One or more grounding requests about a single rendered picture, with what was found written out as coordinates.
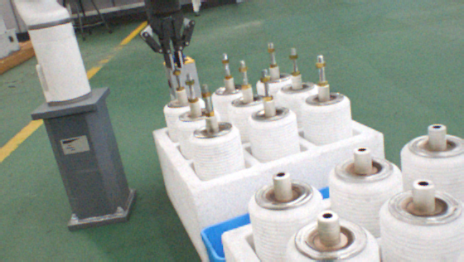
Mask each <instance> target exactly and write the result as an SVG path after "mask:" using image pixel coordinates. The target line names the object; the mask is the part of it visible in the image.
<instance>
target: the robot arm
mask: <svg viewBox="0 0 464 262"><path fill-rule="evenodd" d="M13 1H14V2H15V5H16V8H17V11H18V13H19V15H20V17H21V19H22V20H23V21H24V22H25V23H26V25H27V29H28V32H29V35H30V38H31V43H32V45H33V48H34V52H35V54H36V58H37V61H38V65H36V71H37V74H38V76H39V80H40V82H41V86H42V89H43V91H44V95H45V97H46V102H47V104H48V106H62V105H68V104H73V103H77V102H80V101H82V100H85V99H88V98H89V97H90V96H91V95H92V93H91V90H90V87H89V82H88V79H87V75H86V73H85V67H84V64H83V61H82V58H81V54H80V49H79V46H78V43H77V40H76V38H75V32H74V29H73V26H72V23H71V20H70V14H69V13H68V11H67V10H66V9H65V8H63V7H62V6H61V5H60V4H59V3H58V2H57V1H56V0H13ZM144 2H145V6H146V10H147V15H148V22H147V25H148V27H147V28H146V29H145V30H144V31H143V32H140V33H139V36H140V37H141V38H142V39H143V40H144V41H145V42H146V43H147V44H148V45H149V46H150V47H151V49H152V50H153V51H154V52H156V53H162V54H163V57H164V61H165V65H166V68H168V69H169V70H175V65H174V60H173V56H172V54H171V49H170V40H171V41H172V46H173V49H174V50H175V51H174V52H173V53H174V56H175V60H176V64H177V67H178V68H182V67H183V65H184V64H185V60H184V56H183V52H182V51H183V49H184V48H185V47H186V46H189V45H190V42H191V37H192V33H193V31H194V27H195V24H196V22H195V20H189V19H187V18H185V17H184V15H183V13H182V12H181V4H180V0H144ZM182 24H183V27H184V30H183V33H182V36H181V33H180V30H181V27H182ZM152 31H153V32H154V33H155V34H156V35H157V39H158V42H159V44H160V46H159V45H158V43H157V42H156V41H155V40H154V39H153V38H152V37H153V34H152ZM169 37H170V38H169Z"/></svg>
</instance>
